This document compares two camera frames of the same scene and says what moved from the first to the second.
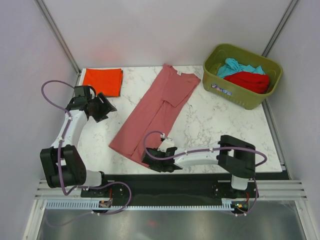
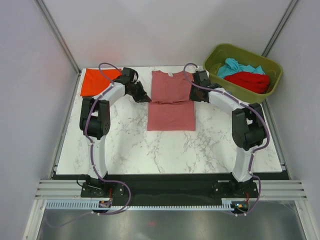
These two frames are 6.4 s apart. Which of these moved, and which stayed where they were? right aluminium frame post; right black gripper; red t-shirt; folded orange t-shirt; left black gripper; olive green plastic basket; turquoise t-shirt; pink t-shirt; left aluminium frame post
Moved: right black gripper; pink t-shirt; left black gripper
Stayed: turquoise t-shirt; folded orange t-shirt; olive green plastic basket; right aluminium frame post; red t-shirt; left aluminium frame post
